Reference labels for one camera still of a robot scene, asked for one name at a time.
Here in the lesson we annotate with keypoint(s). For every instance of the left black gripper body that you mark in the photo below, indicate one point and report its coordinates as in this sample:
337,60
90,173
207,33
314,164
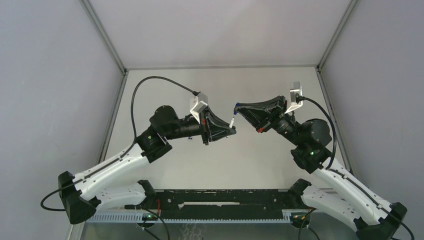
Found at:
205,127

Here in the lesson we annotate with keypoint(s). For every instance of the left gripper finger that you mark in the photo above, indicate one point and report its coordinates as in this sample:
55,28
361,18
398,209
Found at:
221,134
217,125

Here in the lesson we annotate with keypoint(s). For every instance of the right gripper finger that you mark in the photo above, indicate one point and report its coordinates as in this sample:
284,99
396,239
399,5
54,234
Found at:
258,118
276,102

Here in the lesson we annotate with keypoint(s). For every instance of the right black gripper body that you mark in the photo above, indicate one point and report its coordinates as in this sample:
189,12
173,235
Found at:
275,116

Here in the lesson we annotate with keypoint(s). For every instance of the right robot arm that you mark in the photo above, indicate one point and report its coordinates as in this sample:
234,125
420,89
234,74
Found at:
370,216

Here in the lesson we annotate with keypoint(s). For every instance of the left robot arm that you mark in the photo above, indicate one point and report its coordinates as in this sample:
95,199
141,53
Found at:
85,193

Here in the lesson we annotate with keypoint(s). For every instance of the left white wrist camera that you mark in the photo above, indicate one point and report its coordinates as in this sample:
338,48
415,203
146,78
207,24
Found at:
197,104

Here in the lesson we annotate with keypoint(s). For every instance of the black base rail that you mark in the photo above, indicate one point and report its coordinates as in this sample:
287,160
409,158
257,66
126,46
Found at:
223,204

